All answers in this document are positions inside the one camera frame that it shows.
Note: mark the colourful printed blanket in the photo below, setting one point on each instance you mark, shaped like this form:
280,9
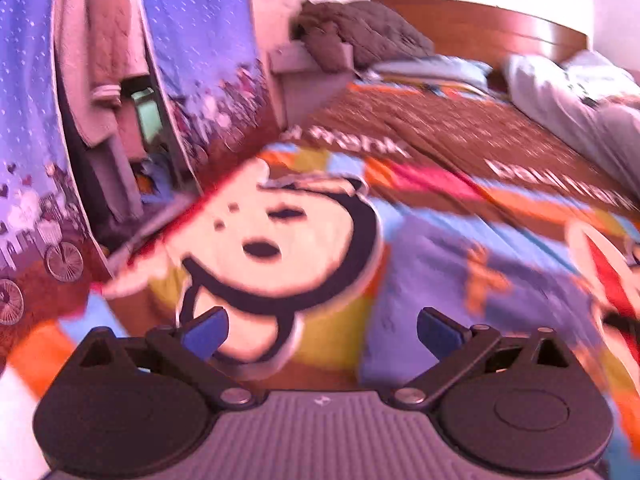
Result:
280,220

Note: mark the white bedside table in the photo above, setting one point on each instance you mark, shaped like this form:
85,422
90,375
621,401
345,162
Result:
305,80

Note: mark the pink quilted garment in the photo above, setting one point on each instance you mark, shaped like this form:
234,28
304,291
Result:
105,35

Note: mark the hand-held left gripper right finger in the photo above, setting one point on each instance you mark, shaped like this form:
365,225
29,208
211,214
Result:
437,332

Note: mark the white duvet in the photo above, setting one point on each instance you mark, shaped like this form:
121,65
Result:
550,95

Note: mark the wooden headboard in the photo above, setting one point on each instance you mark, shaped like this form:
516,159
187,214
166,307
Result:
480,25

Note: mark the blue pillow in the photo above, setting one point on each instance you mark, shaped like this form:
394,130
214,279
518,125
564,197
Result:
435,70

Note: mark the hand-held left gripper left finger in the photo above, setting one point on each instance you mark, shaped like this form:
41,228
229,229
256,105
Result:
207,332

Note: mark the pale printed pillow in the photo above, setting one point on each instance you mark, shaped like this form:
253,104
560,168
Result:
600,80

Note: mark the blue printed curtain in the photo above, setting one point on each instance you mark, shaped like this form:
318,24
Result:
210,50
30,110

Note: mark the brown quilted cloth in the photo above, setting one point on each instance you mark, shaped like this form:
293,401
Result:
360,30

